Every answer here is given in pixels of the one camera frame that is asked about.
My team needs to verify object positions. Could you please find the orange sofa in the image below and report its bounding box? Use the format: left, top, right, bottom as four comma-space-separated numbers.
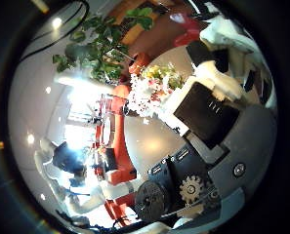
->
95, 83, 140, 226

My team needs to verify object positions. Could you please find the green leafy plant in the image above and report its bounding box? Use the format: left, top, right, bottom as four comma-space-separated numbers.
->
51, 6, 156, 83

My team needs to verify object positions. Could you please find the red chair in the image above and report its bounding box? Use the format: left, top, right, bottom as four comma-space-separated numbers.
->
169, 12, 205, 47

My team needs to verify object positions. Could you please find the person in dark top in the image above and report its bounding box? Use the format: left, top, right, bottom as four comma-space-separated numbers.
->
33, 139, 91, 198

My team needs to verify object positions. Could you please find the orange plant pot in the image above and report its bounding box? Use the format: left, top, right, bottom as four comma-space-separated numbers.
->
128, 52, 152, 76

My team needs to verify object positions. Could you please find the black cable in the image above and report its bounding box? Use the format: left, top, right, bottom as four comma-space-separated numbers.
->
20, 0, 91, 62

